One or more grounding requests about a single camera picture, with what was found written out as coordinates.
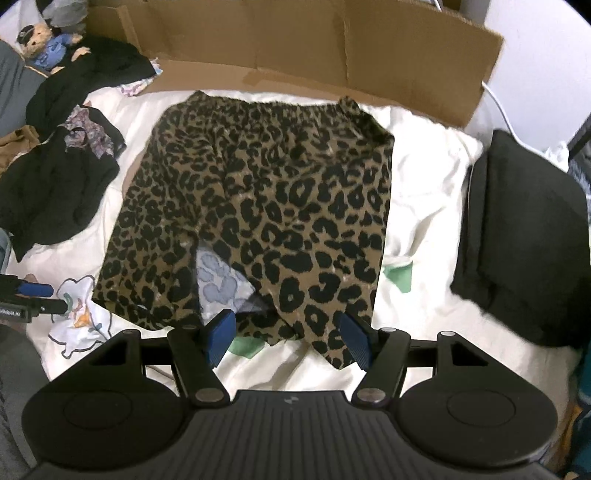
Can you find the white printed blanket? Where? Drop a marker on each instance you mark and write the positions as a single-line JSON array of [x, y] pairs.
[[429, 184]]

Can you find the black garment with floral lining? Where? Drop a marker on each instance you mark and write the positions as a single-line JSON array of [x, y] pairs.
[[51, 194]]

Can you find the folded black clothes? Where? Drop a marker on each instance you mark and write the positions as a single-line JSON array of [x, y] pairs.
[[521, 230]]

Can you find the grey cloth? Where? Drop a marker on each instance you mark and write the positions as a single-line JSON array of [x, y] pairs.
[[18, 87]]

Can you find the brown cloth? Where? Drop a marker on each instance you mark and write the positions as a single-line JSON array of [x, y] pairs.
[[16, 147]]

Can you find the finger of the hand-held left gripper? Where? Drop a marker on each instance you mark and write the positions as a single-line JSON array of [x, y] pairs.
[[39, 290], [46, 307]]

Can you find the pastel floral cloth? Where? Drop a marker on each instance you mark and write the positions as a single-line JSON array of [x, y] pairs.
[[138, 83]]

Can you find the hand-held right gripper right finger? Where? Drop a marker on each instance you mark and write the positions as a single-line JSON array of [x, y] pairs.
[[355, 341]]

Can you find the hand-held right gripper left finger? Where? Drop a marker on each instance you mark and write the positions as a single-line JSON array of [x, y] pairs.
[[219, 339]]

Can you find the brown cardboard sheet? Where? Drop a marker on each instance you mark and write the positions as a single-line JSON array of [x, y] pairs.
[[286, 46]]

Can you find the teddy bear toy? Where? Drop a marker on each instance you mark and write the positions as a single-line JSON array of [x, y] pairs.
[[44, 46]]

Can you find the leopard print shorts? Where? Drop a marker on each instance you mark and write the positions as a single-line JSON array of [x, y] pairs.
[[277, 207]]

